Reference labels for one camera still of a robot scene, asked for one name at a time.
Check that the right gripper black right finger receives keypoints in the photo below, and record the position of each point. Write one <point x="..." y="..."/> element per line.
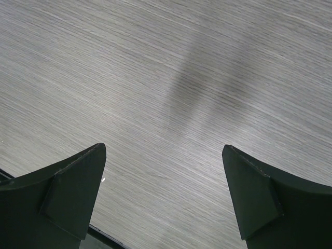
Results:
<point x="275" y="209"/>

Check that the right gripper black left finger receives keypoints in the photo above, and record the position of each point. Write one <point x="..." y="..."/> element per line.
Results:
<point x="91" y="159"/>

